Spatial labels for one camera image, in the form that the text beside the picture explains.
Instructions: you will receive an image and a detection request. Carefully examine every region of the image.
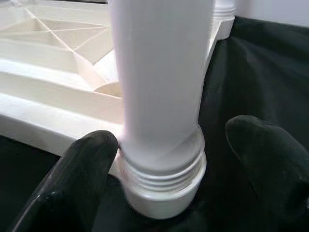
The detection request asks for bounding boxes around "white plastic table top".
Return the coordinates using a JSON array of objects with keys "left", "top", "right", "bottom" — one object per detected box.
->
[{"left": 0, "top": 0, "right": 236, "bottom": 219}]

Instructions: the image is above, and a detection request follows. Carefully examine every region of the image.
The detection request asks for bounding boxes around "white plastic table leg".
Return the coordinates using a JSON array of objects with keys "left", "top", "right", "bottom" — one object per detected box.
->
[
  {"left": 213, "top": 0, "right": 236, "bottom": 20},
  {"left": 107, "top": 0, "right": 206, "bottom": 194}
]

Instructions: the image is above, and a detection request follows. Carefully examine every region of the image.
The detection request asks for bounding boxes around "black tablecloth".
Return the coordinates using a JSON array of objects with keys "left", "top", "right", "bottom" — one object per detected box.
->
[{"left": 0, "top": 15, "right": 309, "bottom": 232}]

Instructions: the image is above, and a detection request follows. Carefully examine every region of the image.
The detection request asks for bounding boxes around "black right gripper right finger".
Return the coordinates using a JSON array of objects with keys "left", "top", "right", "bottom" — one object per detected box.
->
[{"left": 225, "top": 115, "right": 309, "bottom": 232}]

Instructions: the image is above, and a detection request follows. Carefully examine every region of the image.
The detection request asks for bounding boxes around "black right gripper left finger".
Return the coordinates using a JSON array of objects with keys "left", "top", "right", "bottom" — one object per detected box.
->
[{"left": 11, "top": 130, "right": 119, "bottom": 232}]

